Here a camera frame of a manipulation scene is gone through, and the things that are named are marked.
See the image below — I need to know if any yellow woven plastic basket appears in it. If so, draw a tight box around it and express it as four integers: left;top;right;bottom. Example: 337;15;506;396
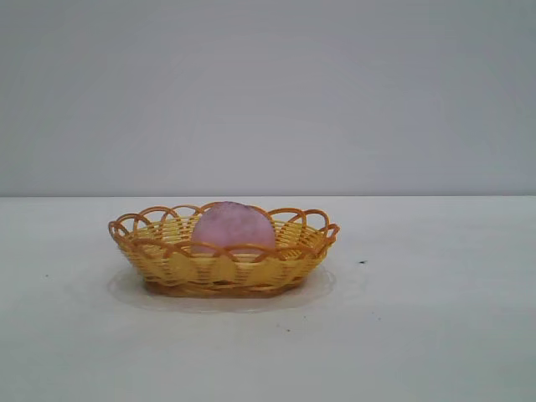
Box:
106;202;342;300

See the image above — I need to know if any pink toy peach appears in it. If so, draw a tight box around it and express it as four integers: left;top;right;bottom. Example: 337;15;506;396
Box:
190;200;276;257

